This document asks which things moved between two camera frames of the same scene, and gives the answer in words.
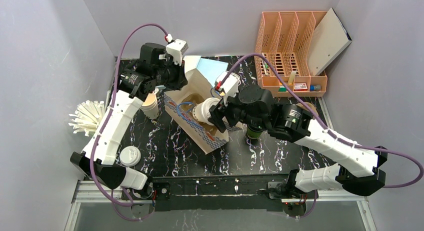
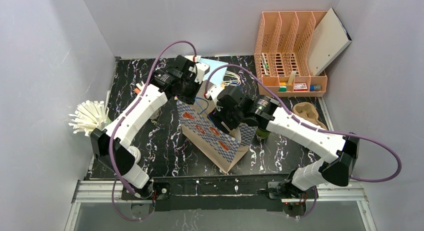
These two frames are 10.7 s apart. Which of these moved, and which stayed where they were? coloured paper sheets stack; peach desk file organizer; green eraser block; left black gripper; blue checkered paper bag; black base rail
Moved: blue checkered paper bag; left black gripper
Stayed: black base rail; green eraser block; peach desk file organizer; coloured paper sheets stack
